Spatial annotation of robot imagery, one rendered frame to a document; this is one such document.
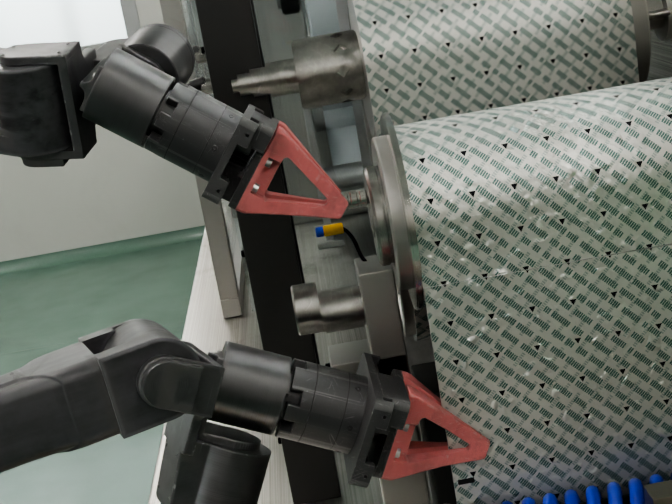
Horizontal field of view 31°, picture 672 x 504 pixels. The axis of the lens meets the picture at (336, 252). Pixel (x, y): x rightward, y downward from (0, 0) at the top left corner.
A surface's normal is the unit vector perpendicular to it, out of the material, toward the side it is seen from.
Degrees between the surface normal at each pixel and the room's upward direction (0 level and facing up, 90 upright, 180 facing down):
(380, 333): 90
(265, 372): 51
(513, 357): 90
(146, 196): 90
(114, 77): 71
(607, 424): 90
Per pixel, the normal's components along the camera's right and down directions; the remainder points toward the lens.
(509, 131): -0.10, -0.62
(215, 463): -0.20, -0.01
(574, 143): -0.06, -0.41
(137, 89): 0.18, -0.12
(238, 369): 0.25, -0.48
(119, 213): 0.06, 0.25
